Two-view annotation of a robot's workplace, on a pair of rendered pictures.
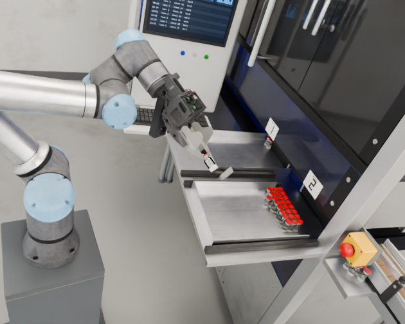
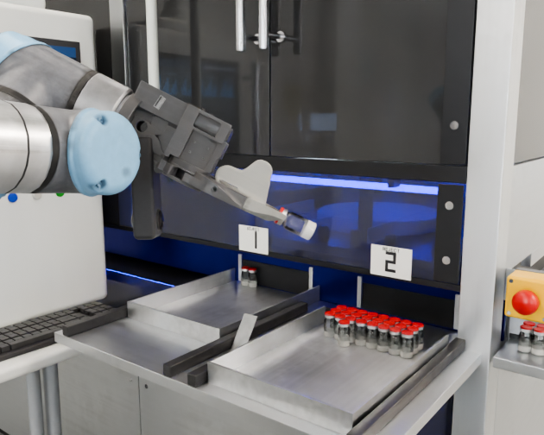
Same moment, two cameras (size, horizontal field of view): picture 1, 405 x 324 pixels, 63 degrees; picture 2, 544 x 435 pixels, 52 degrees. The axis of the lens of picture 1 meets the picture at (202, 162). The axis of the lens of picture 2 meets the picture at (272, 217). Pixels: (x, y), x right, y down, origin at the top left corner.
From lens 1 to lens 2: 0.48 m
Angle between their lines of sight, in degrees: 36
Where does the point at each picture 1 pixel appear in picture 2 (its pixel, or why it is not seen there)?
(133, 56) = (45, 72)
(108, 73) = not seen: hidden behind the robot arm
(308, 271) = (477, 406)
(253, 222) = (357, 369)
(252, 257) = (421, 410)
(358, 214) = (499, 242)
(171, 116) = (185, 160)
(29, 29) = not seen: outside the picture
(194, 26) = not seen: hidden behind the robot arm
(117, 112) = (108, 139)
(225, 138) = (179, 301)
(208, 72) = (72, 220)
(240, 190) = (285, 345)
